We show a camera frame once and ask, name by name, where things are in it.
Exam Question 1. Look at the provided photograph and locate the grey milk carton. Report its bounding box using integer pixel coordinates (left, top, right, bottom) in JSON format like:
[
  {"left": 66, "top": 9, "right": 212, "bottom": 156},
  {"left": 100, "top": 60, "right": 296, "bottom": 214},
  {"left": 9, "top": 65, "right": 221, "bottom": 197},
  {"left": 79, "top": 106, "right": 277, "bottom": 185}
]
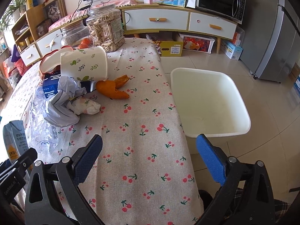
[{"left": 3, "top": 120, "right": 29, "bottom": 164}]

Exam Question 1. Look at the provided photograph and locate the clear crushed plastic bottle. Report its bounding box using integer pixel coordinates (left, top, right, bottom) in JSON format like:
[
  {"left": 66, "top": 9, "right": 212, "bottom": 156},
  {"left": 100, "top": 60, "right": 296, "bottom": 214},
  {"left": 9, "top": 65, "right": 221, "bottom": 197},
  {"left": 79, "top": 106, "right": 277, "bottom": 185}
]
[{"left": 27, "top": 84, "right": 60, "bottom": 164}]

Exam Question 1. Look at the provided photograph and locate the grey plastic bag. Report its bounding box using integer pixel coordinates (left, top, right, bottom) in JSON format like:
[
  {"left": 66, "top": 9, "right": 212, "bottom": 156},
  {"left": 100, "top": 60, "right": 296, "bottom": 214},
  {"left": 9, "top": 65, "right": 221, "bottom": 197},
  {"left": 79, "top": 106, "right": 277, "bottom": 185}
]
[{"left": 43, "top": 76, "right": 87, "bottom": 127}]

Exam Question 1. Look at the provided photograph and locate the dark blue carton box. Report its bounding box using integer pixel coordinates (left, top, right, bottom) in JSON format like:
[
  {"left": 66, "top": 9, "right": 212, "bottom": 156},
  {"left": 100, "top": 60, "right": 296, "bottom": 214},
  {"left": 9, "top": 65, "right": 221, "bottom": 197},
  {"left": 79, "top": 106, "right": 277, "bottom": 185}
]
[{"left": 42, "top": 71, "right": 96, "bottom": 99}]

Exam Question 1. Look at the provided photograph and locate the white floral paper cup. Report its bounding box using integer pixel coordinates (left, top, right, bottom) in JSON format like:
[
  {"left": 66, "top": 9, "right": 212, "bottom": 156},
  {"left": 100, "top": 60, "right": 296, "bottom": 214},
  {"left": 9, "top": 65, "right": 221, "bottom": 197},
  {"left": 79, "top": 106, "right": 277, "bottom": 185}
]
[{"left": 61, "top": 47, "right": 108, "bottom": 81}]

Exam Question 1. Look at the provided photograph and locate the white plastic trash bin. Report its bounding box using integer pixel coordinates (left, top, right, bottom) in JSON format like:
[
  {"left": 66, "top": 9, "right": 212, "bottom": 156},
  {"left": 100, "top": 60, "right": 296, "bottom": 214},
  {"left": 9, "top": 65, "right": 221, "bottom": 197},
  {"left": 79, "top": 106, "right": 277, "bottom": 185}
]
[{"left": 170, "top": 67, "right": 251, "bottom": 138}]

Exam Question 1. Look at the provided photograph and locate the cherry print tablecloth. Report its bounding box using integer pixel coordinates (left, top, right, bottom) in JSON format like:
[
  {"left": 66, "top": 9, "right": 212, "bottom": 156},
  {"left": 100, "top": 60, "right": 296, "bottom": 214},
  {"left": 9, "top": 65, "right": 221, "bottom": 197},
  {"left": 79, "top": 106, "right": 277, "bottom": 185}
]
[{"left": 0, "top": 37, "right": 204, "bottom": 225}]

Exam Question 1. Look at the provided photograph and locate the red white snack wrapper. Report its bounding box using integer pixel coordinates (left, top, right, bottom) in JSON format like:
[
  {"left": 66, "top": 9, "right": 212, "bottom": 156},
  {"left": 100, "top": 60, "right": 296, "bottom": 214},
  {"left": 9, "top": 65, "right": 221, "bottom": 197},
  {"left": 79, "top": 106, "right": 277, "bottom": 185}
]
[{"left": 39, "top": 46, "right": 74, "bottom": 81}]

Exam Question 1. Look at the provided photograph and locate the light blue carton box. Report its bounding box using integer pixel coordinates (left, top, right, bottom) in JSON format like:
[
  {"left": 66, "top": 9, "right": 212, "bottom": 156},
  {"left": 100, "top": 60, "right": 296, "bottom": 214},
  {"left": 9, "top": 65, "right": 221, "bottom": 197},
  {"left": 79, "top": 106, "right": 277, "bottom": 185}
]
[{"left": 220, "top": 39, "right": 243, "bottom": 60}]

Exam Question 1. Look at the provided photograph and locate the orange mandarin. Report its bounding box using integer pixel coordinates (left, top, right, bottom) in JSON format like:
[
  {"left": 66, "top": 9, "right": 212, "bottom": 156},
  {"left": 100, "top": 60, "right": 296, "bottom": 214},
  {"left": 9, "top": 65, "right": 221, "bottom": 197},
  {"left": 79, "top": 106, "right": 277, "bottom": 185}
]
[{"left": 78, "top": 38, "right": 91, "bottom": 49}]

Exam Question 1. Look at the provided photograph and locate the white box with orange picture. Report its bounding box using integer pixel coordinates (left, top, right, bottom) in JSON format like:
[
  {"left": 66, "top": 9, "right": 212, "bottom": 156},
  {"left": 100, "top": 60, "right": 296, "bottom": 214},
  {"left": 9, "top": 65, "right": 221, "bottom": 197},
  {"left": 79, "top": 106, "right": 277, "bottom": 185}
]
[{"left": 179, "top": 34, "right": 215, "bottom": 54}]

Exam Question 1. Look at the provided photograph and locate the yellow cardboard box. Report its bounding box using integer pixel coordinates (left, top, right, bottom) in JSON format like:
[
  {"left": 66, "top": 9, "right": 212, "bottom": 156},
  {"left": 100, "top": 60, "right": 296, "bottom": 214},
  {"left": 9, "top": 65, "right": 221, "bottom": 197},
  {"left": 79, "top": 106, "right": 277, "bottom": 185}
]
[{"left": 153, "top": 41, "right": 183, "bottom": 57}]

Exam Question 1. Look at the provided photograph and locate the glass teapot with bamboo lid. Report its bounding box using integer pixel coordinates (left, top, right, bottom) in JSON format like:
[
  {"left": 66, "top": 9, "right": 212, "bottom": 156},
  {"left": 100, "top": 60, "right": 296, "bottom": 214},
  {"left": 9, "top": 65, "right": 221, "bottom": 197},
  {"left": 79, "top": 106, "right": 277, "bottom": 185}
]
[{"left": 51, "top": 21, "right": 93, "bottom": 48}]

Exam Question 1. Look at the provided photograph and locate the grey refrigerator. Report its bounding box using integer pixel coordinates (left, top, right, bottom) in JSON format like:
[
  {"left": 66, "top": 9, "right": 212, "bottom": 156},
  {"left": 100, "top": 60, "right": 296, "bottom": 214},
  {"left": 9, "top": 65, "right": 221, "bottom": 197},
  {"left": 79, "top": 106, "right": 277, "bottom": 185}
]
[{"left": 240, "top": 0, "right": 299, "bottom": 83}]

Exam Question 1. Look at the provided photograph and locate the clear jar of biscuit sticks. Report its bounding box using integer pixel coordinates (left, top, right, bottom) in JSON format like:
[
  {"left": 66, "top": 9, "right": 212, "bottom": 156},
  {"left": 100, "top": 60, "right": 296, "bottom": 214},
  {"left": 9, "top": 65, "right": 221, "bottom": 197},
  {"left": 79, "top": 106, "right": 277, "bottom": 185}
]
[{"left": 85, "top": 4, "right": 125, "bottom": 52}]

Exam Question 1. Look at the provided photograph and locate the wooden shelf unit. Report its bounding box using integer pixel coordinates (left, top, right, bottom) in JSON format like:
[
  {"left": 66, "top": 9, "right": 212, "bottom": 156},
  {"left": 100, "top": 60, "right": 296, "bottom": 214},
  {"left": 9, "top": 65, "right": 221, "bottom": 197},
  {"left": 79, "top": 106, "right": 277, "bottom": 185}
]
[{"left": 11, "top": 5, "right": 45, "bottom": 53}]

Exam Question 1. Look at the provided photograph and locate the pink lace cloth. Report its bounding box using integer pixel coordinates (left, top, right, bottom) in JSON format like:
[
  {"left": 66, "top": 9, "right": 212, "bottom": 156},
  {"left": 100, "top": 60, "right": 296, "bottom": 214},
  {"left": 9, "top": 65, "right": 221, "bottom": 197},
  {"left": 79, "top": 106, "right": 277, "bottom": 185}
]
[{"left": 48, "top": 0, "right": 138, "bottom": 32}]

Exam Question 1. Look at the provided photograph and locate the framed cat picture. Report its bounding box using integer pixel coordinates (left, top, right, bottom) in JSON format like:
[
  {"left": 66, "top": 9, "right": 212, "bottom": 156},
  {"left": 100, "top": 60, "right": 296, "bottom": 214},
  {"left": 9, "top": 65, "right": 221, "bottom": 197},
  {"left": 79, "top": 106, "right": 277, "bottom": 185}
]
[{"left": 43, "top": 0, "right": 67, "bottom": 24}]

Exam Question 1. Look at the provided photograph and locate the wooden white tv cabinet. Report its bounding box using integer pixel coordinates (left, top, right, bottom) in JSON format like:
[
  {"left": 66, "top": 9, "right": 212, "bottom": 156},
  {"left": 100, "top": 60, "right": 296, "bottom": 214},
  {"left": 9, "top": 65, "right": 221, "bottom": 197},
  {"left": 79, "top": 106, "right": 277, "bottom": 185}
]
[{"left": 20, "top": 4, "right": 237, "bottom": 66}]

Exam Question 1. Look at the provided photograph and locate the green potted plant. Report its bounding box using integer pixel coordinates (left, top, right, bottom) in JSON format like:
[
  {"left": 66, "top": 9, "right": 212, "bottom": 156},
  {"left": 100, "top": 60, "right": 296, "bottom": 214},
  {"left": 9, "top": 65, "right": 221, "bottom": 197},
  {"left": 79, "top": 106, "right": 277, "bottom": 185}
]
[{"left": 1, "top": 0, "right": 26, "bottom": 32}]

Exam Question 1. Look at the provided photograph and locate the black microwave oven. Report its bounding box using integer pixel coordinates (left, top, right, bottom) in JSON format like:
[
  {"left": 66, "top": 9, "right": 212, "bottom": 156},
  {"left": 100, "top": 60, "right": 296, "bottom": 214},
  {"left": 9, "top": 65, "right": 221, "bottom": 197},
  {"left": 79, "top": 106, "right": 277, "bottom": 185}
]
[{"left": 195, "top": 0, "right": 246, "bottom": 24}]

